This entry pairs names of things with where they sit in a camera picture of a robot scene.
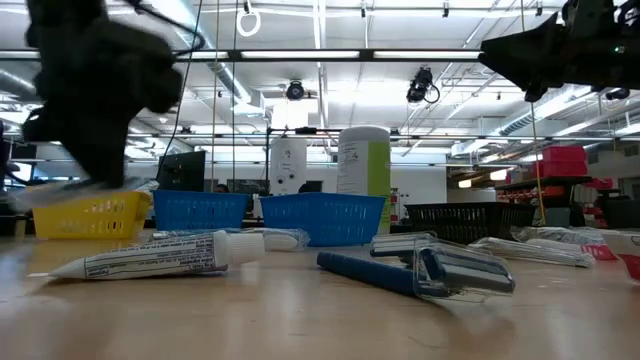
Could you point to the ceiling mounted camera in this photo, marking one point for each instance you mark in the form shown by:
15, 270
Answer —
419, 85
295, 91

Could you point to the red storage bin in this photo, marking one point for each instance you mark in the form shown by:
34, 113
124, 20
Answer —
565, 154
560, 169

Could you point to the white green wipes canister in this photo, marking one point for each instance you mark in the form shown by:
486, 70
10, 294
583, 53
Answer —
362, 165

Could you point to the black background monitor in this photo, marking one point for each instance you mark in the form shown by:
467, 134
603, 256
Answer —
182, 172

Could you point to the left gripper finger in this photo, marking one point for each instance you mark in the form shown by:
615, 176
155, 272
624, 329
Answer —
110, 150
77, 150

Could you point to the dark storage shelf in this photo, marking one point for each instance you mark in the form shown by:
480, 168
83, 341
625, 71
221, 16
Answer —
545, 182

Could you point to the black background bin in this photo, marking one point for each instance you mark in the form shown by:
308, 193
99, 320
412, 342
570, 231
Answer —
622, 212

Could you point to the person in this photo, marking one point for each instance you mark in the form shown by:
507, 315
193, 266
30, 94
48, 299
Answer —
221, 188

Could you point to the blue plastic basket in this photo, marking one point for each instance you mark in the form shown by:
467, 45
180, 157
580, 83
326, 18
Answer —
325, 220
200, 210

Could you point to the black plastic basket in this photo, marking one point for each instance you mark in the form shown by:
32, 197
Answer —
465, 220

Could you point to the yellow plastic basket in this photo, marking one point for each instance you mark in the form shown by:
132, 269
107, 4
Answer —
90, 220

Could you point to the small white red tube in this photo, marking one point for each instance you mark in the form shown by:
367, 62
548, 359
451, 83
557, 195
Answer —
597, 251

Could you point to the white red toothpaste tube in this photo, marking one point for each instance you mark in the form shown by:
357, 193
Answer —
150, 257

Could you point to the black overhead beam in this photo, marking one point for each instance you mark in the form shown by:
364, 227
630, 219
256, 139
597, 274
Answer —
365, 55

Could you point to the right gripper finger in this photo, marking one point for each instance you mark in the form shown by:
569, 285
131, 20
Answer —
535, 55

